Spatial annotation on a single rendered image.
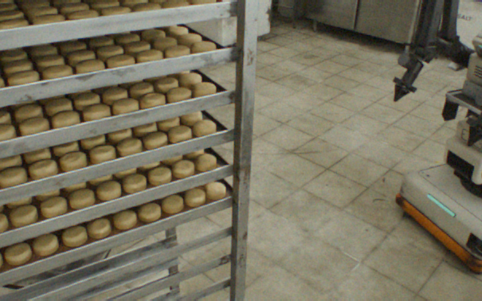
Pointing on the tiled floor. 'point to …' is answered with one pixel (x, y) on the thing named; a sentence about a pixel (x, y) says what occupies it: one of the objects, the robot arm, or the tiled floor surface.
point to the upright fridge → (372, 17)
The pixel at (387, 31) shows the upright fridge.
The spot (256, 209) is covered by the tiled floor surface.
